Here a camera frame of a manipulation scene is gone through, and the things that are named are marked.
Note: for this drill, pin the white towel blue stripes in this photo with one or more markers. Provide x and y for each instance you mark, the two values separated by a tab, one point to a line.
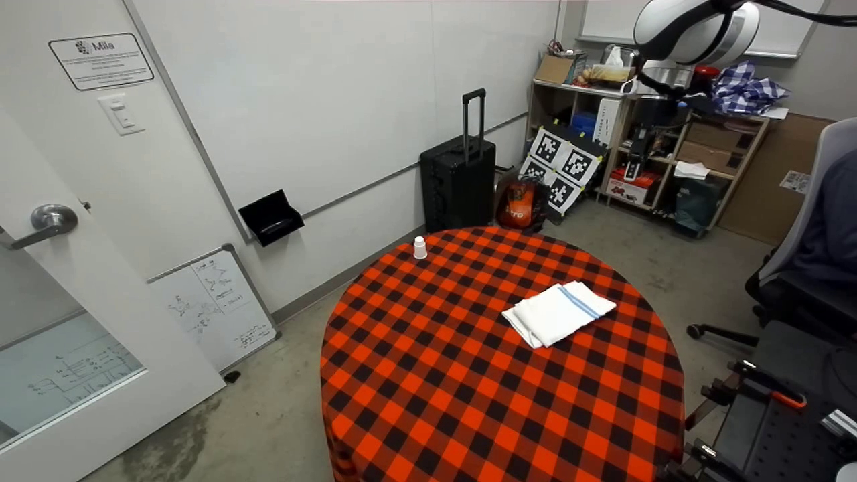
557	312

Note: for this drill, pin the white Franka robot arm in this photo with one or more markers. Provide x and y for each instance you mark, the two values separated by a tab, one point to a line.
687	31

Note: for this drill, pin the small white bottle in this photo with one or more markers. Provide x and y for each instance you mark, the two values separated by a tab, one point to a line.
418	249

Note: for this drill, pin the black wheeled suitcase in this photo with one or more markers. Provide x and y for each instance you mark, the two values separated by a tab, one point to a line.
455	189

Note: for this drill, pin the orange black bag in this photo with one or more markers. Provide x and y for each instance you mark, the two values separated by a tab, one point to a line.
520	205

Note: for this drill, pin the orange black checked tablecloth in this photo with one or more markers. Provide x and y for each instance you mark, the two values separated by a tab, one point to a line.
465	384

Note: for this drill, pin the black white calibration tag board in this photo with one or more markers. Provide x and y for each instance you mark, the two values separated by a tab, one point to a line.
564	169

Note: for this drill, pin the red box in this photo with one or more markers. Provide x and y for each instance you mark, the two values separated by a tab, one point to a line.
629	185

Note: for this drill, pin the brown cardboard box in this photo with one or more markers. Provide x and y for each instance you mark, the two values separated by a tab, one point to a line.
554	70

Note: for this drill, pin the small leaning whiteboard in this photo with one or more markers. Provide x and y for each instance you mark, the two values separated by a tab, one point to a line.
217	309

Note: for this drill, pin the wooden storage shelf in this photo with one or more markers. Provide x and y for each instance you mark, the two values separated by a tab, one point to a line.
664	143

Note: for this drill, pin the brown cork board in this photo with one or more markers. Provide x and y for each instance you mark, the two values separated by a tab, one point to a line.
759	210

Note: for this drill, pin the blue white patterned cloth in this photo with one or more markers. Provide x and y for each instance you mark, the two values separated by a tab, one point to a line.
745	88

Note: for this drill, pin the grey office chair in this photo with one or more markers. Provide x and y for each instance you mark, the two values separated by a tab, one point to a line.
805	296

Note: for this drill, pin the black perforated breadboard table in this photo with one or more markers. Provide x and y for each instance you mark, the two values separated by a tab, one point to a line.
777	445

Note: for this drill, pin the black wall tray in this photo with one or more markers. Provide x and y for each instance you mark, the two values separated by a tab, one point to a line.
271	218

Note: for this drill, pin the white light switch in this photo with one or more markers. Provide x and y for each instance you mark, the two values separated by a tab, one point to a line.
119	113

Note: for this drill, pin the white wall sign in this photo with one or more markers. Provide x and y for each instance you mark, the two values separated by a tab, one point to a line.
99	60

